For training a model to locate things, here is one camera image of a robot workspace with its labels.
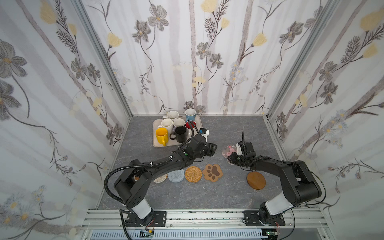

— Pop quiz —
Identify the brown wooden round coaster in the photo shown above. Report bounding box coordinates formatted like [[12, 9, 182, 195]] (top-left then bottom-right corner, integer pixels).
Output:
[[247, 172, 266, 190]]

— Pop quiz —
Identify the white mug left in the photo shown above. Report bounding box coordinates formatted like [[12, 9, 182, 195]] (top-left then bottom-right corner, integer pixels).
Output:
[[158, 118, 174, 134]]

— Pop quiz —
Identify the white speckled mug rear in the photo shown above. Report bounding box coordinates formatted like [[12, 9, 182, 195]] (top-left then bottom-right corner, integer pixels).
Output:
[[163, 111, 179, 121]]

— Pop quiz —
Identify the black mug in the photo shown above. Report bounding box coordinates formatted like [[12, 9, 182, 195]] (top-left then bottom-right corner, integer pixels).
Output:
[[170, 126, 188, 144]]

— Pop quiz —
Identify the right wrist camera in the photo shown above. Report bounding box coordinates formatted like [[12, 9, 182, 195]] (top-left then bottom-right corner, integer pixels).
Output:
[[236, 142, 244, 156]]

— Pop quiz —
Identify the beige plastic tray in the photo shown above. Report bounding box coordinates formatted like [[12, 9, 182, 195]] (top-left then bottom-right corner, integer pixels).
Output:
[[153, 116, 203, 148]]

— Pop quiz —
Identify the brown paw-shaped coaster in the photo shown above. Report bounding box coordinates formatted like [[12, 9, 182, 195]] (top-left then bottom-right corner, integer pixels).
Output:
[[203, 164, 224, 183]]

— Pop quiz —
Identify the blue-grey round knitted coaster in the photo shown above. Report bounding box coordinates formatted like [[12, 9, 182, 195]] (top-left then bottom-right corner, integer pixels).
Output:
[[168, 170, 185, 183]]

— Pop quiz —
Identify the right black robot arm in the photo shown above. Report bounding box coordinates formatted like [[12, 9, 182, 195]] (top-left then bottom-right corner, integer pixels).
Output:
[[228, 133, 322, 226]]

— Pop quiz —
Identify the light blue mug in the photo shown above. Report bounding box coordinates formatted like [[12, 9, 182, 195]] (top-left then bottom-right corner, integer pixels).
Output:
[[185, 108, 197, 122]]

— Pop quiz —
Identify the white slotted cable duct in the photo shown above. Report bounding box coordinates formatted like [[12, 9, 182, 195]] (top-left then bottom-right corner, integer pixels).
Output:
[[89, 229, 268, 240]]

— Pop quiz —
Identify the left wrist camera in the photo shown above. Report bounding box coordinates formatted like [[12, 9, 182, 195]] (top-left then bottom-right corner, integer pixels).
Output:
[[199, 128, 210, 141]]

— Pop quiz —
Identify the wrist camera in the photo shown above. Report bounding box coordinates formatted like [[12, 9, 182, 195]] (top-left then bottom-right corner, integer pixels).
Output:
[[236, 142, 244, 156], [199, 128, 210, 141]]

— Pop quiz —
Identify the pink flower coaster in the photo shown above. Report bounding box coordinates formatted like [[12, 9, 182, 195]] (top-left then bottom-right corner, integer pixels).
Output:
[[222, 145, 237, 159]]

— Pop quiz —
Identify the white woven round coaster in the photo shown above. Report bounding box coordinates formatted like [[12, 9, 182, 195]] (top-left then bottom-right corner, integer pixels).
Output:
[[153, 174, 168, 184]]

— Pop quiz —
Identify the yellow mug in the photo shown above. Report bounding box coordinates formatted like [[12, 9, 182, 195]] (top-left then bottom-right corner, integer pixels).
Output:
[[155, 128, 169, 147]]

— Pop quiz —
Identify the white mug red inside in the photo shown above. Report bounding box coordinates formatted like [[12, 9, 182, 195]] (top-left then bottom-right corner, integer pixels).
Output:
[[185, 121, 196, 137]]

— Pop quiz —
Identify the lavender mug white inside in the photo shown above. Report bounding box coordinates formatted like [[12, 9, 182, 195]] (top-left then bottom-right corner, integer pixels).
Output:
[[173, 118, 186, 128]]

